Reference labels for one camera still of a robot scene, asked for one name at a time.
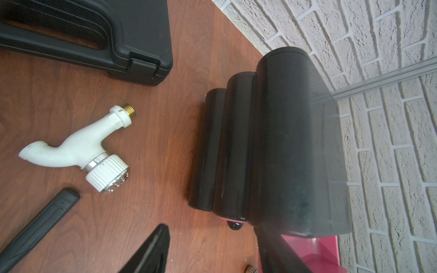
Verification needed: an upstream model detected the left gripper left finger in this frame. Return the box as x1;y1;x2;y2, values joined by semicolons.
119;224;170;273

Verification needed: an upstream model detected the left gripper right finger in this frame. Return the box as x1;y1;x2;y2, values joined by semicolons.
254;226;311;273

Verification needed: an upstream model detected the black pink drawer cabinet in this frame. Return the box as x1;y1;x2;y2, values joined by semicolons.
188;47;352;273

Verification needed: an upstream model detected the yellow paint can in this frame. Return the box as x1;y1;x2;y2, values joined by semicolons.
244;265;258;273

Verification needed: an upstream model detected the white plastic water tap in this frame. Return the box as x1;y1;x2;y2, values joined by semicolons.
19;104;136;193

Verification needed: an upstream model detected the black plastic tool case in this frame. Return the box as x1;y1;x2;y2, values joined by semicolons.
1;1;173;86

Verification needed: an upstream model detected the hammer with black handle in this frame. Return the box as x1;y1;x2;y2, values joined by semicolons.
1;188;80;273

